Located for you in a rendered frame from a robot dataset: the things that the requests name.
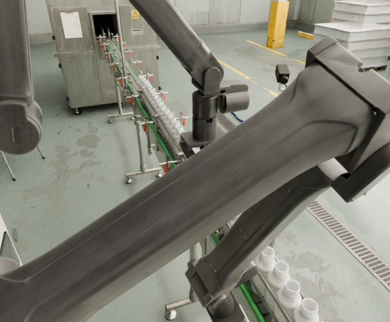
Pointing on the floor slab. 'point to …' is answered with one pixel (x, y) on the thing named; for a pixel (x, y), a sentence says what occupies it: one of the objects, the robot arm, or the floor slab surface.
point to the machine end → (89, 85)
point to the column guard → (277, 24)
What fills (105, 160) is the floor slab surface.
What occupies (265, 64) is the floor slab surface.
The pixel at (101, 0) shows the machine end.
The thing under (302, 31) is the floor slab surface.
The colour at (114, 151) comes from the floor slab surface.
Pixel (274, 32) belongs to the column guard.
